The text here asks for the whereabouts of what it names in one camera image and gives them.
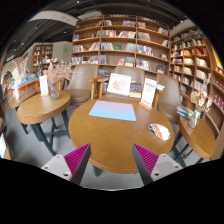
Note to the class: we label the blue-pink gradient mouse pad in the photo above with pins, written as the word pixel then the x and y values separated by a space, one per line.
pixel 112 110

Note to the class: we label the small white table sign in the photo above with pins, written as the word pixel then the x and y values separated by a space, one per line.
pixel 44 85

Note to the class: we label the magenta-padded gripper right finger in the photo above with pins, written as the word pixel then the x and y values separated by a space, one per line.
pixel 146 159

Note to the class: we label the distant wooden bookshelf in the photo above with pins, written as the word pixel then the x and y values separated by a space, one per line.
pixel 42 55

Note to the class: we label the glass vase with dried flowers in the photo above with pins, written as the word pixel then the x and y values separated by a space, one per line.
pixel 54 89

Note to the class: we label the dark blue book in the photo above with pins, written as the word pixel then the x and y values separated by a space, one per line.
pixel 135 90

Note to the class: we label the white sign on wooden base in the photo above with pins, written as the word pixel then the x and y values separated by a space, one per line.
pixel 148 92

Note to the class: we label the white and orange computer mouse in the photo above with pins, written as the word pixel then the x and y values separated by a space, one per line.
pixel 160 131

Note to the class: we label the orange display counter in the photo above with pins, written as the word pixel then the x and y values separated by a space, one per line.
pixel 26 86

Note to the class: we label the white framed floral picture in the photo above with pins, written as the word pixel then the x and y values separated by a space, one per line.
pixel 119 84

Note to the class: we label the stack of colourful books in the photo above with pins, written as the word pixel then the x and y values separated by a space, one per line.
pixel 184 111

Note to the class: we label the light blue flat book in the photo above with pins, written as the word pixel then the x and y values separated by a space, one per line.
pixel 160 87

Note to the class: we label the round wooden side table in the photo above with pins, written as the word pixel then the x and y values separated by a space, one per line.
pixel 196 136
pixel 41 108

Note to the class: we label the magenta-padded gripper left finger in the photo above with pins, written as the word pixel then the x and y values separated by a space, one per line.
pixel 76 160

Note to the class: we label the wide wooden bookshelf with books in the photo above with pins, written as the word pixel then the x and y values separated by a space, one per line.
pixel 120 43

